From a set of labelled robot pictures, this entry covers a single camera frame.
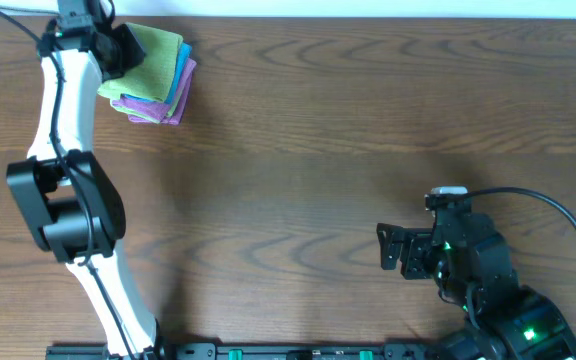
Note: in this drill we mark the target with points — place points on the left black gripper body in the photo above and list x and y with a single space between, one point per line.
123 54

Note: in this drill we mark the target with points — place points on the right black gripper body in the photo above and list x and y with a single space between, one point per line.
422 260

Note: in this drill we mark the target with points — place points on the green microfiber cloth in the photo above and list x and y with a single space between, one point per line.
148 36

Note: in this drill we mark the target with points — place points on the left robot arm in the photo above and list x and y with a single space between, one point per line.
66 199

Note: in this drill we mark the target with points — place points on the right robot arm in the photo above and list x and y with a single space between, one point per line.
503 319

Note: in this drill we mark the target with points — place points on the blue folded cloth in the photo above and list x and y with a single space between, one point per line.
178 75

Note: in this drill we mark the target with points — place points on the light green folded cloth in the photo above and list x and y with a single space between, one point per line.
146 110

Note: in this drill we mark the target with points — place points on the purple folded cloth upper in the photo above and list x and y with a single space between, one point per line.
189 66

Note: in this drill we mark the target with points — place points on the purple folded cloth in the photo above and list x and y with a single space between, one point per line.
176 117
189 66

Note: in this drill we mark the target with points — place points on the purple folded cloth bottom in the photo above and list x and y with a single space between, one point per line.
176 117

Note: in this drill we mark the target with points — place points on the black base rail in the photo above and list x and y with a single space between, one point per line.
210 351

